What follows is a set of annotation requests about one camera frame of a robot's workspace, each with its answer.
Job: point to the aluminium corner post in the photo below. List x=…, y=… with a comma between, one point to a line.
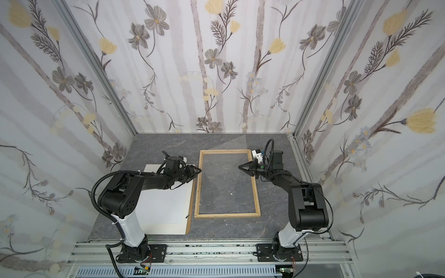
x=342, y=34
x=90, y=56

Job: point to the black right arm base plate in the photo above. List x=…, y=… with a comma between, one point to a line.
x=277, y=253

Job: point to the light wooden picture frame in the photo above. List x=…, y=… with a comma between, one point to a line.
x=197, y=214

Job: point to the white slotted cable duct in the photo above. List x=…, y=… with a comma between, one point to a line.
x=203, y=271

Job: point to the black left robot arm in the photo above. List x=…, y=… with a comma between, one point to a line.
x=116, y=195

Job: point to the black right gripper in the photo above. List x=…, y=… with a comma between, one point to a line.
x=253, y=167

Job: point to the white photo mat board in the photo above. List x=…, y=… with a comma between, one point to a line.
x=164, y=212

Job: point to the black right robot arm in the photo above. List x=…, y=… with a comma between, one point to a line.
x=307, y=211

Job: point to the clear acrylic sheet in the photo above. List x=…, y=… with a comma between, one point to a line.
x=225, y=188

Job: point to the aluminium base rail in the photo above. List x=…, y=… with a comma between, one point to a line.
x=323, y=257

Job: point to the aluminium corner post right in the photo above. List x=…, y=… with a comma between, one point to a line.
x=342, y=34

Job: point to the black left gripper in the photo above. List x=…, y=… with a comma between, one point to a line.
x=191, y=172

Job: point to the aluminium corner post left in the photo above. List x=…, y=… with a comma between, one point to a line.
x=90, y=56

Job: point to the brown wooden backing board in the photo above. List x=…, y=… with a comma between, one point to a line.
x=191, y=206

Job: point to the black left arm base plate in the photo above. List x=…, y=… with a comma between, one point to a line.
x=157, y=253

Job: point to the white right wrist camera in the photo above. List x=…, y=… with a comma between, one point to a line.
x=258, y=155

